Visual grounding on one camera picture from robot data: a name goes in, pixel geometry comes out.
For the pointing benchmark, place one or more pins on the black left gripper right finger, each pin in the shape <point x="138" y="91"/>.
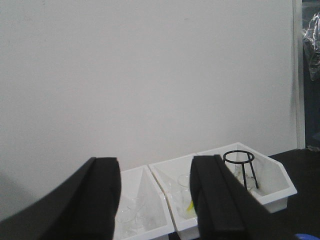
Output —
<point x="224" y="209"/>

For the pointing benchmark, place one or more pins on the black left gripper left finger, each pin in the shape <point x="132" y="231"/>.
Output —
<point x="83" y="207"/>

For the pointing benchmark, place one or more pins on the yellow green plastic sticks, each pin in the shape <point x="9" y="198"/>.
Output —
<point x="190" y="207"/>

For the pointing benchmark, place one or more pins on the glass flask in right bin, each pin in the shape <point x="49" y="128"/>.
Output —
<point x="238" y="173"/>

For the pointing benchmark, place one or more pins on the glass beaker in middle bin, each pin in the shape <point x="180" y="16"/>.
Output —
<point x="184" y="195"/>

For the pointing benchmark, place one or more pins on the glassware in left bin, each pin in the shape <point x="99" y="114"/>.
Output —
<point x="133" y="215"/>

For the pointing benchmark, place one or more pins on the right white storage bin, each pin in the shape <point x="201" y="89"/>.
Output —
<point x="275" y="185"/>

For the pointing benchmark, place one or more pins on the white storage bin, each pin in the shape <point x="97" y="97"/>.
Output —
<point x="137" y="182"/>
<point x="172" y="177"/>
<point x="275" y="185"/>

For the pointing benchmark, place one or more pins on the left white storage bin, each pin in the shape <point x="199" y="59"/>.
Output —
<point x="137" y="182"/>

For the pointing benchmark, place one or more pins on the middle white storage bin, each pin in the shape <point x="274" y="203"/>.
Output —
<point x="172" y="177"/>

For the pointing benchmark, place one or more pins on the blue plastic tray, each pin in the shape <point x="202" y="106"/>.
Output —
<point x="305" y="236"/>

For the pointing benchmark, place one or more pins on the clear plastic bag of pegs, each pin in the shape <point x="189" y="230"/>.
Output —
<point x="311" y="46"/>

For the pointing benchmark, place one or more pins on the black wire tripod stand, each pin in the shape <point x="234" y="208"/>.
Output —
<point x="239" y="159"/>

